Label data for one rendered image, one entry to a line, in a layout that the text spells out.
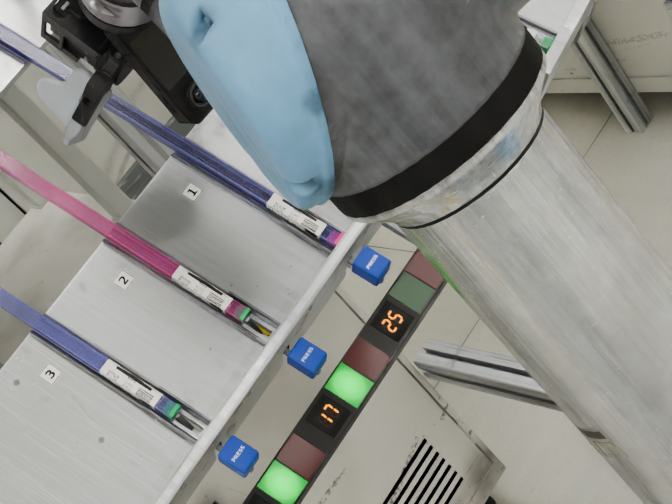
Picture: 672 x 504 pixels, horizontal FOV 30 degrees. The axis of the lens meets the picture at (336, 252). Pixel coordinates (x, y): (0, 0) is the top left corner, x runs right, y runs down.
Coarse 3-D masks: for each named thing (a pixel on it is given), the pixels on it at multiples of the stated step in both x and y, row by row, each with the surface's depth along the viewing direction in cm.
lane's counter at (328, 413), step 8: (320, 400) 115; (328, 400) 115; (312, 408) 115; (320, 408) 115; (328, 408) 115; (336, 408) 115; (344, 408) 115; (312, 416) 114; (320, 416) 114; (328, 416) 114; (336, 416) 114; (344, 416) 114; (312, 424) 114; (320, 424) 114; (328, 424) 114; (336, 424) 114; (328, 432) 114; (336, 432) 114
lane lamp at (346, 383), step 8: (344, 368) 116; (336, 376) 116; (344, 376) 116; (352, 376) 116; (360, 376) 116; (328, 384) 115; (336, 384) 116; (344, 384) 116; (352, 384) 116; (360, 384) 116; (368, 384) 116; (336, 392) 115; (344, 392) 115; (352, 392) 115; (360, 392) 115; (352, 400) 115; (360, 400) 115
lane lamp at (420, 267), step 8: (416, 256) 121; (424, 256) 121; (408, 264) 120; (416, 264) 120; (424, 264) 120; (408, 272) 120; (416, 272) 120; (424, 272) 120; (432, 272) 120; (424, 280) 120; (432, 280) 120; (440, 280) 120
